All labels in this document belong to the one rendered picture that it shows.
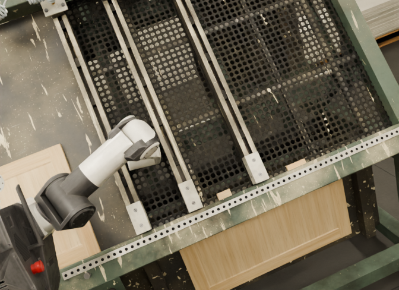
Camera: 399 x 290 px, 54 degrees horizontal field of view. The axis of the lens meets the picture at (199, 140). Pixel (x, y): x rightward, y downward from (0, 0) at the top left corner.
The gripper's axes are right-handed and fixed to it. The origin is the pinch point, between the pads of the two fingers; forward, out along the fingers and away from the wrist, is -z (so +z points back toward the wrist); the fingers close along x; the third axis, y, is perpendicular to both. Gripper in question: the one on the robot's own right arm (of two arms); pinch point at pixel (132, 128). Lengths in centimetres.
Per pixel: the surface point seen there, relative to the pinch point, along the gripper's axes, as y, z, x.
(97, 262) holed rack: 33, 32, -33
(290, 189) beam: -52, 34, -36
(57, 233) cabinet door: 44, 17, -23
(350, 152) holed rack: -83, 31, -33
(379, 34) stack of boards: -338, -267, -167
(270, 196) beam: -43, 34, -36
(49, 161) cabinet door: 37.6, -3.1, -2.1
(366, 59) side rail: -110, 6, -8
